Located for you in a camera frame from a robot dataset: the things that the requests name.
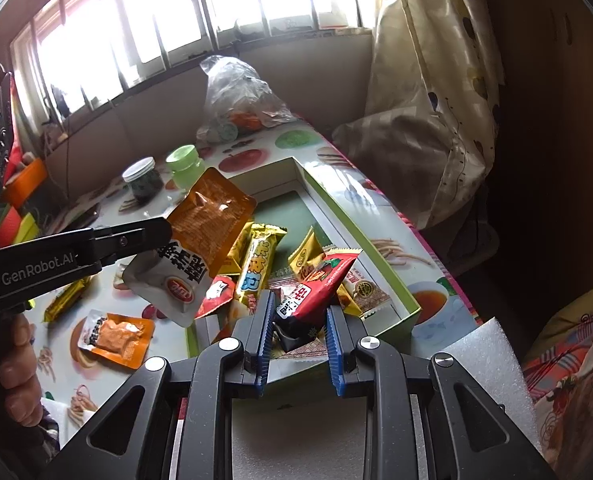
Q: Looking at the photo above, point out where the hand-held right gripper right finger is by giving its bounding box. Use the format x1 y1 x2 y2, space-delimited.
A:
325 305 559 480

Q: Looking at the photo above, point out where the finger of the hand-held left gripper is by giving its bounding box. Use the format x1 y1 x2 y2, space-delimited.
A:
89 217 173 246
96 237 171 267

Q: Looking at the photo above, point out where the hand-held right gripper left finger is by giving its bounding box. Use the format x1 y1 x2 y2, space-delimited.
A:
41 289 276 480

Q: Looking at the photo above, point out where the red black snack packet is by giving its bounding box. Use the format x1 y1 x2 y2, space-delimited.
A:
274 247 364 353

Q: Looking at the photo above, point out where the small red snack packet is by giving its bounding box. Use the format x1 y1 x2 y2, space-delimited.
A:
195 276 237 318

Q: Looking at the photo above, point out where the orange white snack pouch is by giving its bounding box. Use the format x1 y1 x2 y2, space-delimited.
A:
122 167 258 327
78 309 156 370

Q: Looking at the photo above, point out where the long yellow snack packet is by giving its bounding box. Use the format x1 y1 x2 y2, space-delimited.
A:
287 226 393 318

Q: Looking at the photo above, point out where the green white cardboard box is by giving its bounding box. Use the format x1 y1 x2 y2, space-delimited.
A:
184 156 422 388

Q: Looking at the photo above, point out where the person's left hand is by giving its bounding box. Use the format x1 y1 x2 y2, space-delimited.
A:
0 305 47 428

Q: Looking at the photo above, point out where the lime green box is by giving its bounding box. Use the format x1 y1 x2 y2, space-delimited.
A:
11 212 40 241

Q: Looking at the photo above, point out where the gold snack bar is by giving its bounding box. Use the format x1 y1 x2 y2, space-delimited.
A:
44 276 97 322

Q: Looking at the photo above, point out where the clear jar with white lid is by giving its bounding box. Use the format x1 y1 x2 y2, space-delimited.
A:
122 156 163 206

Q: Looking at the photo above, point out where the yellow orange snack bar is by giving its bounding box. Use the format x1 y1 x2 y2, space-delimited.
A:
229 222 288 321

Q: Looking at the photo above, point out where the green jar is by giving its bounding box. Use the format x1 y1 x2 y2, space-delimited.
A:
165 145 206 191

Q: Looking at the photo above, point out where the orange box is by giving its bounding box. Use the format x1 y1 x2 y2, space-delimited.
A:
1 157 48 208

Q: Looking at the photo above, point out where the fruit print tablecloth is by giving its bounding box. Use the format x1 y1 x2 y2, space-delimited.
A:
26 115 482 441

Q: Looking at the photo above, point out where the white foam sheet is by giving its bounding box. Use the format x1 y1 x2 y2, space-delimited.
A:
229 316 542 480

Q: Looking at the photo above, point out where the clear plastic bag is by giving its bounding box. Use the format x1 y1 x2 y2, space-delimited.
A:
196 55 297 143

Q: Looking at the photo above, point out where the barred window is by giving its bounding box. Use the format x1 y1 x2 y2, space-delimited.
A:
11 0 392 116

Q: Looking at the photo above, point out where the floral printed fabric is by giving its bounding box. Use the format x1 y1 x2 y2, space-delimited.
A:
521 280 593 466

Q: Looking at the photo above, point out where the cream patterned curtain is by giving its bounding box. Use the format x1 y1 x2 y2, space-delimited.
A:
331 0 507 231

